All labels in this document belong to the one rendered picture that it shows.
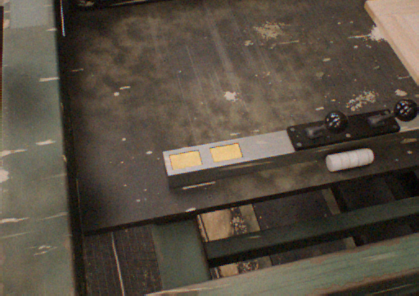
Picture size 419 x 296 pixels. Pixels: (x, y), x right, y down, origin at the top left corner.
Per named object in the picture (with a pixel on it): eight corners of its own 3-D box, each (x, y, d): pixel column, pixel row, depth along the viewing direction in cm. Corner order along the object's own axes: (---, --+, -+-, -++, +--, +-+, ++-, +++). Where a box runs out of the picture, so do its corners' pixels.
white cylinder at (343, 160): (330, 175, 86) (371, 167, 87) (334, 165, 84) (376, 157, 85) (323, 161, 88) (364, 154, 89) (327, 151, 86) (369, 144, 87)
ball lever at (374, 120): (384, 131, 89) (426, 117, 75) (365, 135, 88) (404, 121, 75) (379, 111, 89) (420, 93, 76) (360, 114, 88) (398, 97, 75)
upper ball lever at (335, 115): (322, 142, 87) (355, 130, 73) (303, 146, 86) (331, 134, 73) (317, 122, 87) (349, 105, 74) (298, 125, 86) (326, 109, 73)
